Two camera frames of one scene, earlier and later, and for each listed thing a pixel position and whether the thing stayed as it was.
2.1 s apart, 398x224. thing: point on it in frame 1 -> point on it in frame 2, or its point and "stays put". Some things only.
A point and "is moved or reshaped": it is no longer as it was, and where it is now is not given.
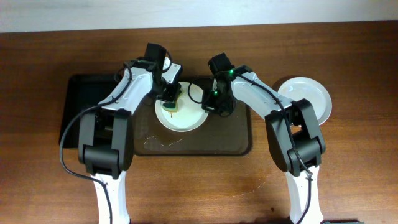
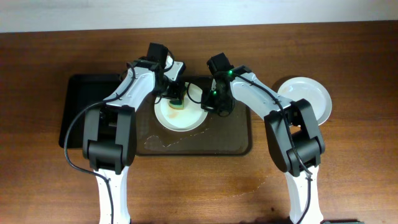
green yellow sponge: (171, 107) is moved or reshaped
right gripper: (210, 107) stays put
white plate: (300, 88) stays put
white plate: (190, 115) stays put
